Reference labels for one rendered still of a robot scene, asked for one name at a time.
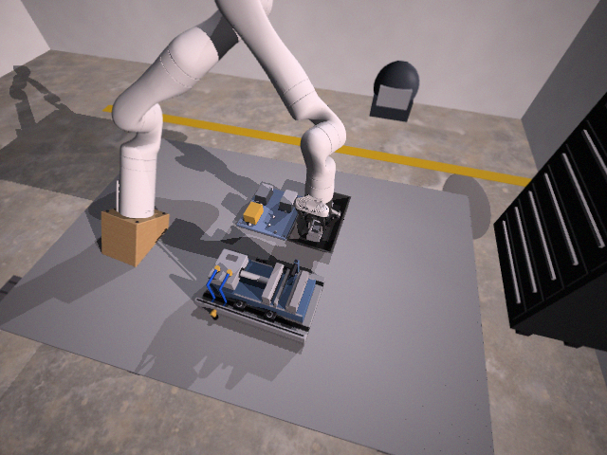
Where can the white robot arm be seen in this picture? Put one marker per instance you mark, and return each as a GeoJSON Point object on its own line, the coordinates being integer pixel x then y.
{"type": "Point", "coordinates": [183, 63]}

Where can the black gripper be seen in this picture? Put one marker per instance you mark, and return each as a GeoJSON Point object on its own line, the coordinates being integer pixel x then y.
{"type": "Point", "coordinates": [324, 222]}

